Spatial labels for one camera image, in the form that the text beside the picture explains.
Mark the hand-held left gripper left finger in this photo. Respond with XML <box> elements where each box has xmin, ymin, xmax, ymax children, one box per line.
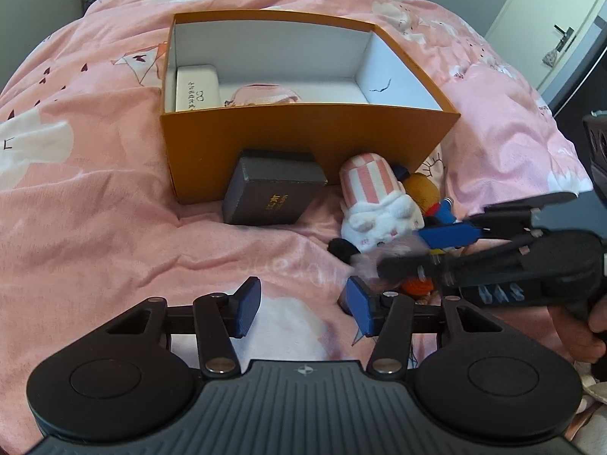
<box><xmin>102</xmin><ymin>277</ymin><xmax>263</xmax><ymax>377</ymax></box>

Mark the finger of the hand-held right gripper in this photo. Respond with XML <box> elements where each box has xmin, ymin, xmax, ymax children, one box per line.
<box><xmin>420</xmin><ymin>193</ymin><xmax>577</xmax><ymax>251</ymax></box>
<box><xmin>377</xmin><ymin>234</ymin><xmax>541</xmax><ymax>290</ymax></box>

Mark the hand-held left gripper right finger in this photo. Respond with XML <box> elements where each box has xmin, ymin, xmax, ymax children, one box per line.
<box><xmin>346</xmin><ymin>276</ymin><xmax>508</xmax><ymax>377</ymax></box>

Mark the orange crochet ball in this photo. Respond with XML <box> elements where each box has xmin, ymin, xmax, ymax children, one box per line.
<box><xmin>401</xmin><ymin>277</ymin><xmax>434</xmax><ymax>297</ymax></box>

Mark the orange plush blue sailor suit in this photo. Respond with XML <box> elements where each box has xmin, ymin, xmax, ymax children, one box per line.
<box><xmin>393</xmin><ymin>166</ymin><xmax>468</xmax><ymax>252</ymax></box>

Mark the black pompom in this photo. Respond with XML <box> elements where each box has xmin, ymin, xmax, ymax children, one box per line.
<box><xmin>327</xmin><ymin>238</ymin><xmax>361</xmax><ymax>264</ymax></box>

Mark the white cat plush striped hat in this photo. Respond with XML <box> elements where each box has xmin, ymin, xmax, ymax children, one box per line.
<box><xmin>339</xmin><ymin>152</ymin><xmax>426</xmax><ymax>253</ymax></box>

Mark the dark grey gift box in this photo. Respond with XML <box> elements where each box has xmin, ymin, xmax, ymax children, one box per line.
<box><xmin>222</xmin><ymin>149</ymin><xmax>329</xmax><ymax>227</ymax></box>

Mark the orange cardboard box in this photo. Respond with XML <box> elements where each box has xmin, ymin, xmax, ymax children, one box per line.
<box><xmin>160</xmin><ymin>9</ymin><xmax>462</xmax><ymax>206</ymax></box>

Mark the pink fabric pouch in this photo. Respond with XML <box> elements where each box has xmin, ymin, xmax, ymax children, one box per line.
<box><xmin>223</xmin><ymin>83</ymin><xmax>302</xmax><ymax>106</ymax></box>

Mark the white glasses case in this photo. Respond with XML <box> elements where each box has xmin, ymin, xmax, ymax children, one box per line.
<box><xmin>175</xmin><ymin>64</ymin><xmax>221</xmax><ymax>112</ymax></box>

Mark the person's right hand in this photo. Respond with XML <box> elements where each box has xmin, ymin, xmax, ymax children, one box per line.
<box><xmin>549</xmin><ymin>294</ymin><xmax>607</xmax><ymax>366</ymax></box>

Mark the pink printed blanket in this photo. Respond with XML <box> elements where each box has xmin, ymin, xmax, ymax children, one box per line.
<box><xmin>0</xmin><ymin>0</ymin><xmax>593</xmax><ymax>389</ymax></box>

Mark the white door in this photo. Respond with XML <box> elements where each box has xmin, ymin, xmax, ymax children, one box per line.
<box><xmin>484</xmin><ymin>0</ymin><xmax>607</xmax><ymax>100</ymax></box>

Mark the door handle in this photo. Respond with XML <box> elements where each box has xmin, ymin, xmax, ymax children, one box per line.
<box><xmin>543</xmin><ymin>24</ymin><xmax>577</xmax><ymax>68</ymax></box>

